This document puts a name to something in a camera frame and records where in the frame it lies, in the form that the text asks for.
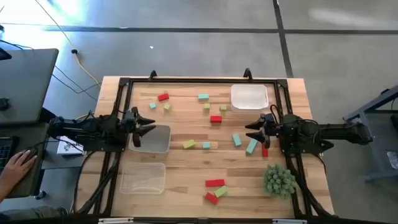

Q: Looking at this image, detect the white plastic bin with handles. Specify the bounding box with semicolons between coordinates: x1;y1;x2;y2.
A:
128;124;172;154

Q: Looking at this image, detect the blue-grey metal table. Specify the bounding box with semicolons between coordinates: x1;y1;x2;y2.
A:
343;85;398;183

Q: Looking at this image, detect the artificial green plant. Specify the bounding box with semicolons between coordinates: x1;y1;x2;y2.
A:
262;164;298;199

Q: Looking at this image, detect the black aluminium table frame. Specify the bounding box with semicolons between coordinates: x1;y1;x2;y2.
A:
70;77;336;224

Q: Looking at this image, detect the black cable bundle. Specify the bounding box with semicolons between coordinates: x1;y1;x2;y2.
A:
285;155;335;218
70;151;123;216

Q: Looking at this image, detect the yellow cable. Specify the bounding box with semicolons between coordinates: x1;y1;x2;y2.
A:
34;0;102;88

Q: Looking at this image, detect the clear plastic bin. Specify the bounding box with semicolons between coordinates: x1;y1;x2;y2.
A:
119;162;167;195

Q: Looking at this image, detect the dark grey desk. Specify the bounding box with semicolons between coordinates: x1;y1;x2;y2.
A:
0;122;51;199

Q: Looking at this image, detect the black floor cable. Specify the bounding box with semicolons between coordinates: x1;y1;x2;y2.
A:
51;73;101;95
0;39;99;102

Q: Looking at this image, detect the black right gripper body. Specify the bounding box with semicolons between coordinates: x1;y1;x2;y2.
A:
259;113;280;144

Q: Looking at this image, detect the black keyboard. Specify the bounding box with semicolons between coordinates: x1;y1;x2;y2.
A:
0;136;15;162

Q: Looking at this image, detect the white booklet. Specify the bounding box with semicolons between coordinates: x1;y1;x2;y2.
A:
56;136;85;156

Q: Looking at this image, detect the person's forearm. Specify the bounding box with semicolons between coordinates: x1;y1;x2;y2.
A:
0;177;19;203

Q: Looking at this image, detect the person's leg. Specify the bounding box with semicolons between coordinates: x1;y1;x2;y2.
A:
0;205;68;222

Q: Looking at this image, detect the person's hand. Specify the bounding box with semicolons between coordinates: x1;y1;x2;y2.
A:
1;149;39;184

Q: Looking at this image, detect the white bracket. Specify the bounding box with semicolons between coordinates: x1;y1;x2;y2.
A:
272;218;308;224
98;217;134;224

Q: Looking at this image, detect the clear bin top right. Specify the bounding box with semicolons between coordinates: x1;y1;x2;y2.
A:
230;83;269;113

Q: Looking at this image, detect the long teal block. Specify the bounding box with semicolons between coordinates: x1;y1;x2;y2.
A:
245;138;259;155

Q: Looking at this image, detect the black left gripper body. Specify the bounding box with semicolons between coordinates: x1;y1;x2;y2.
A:
123;106;141;139

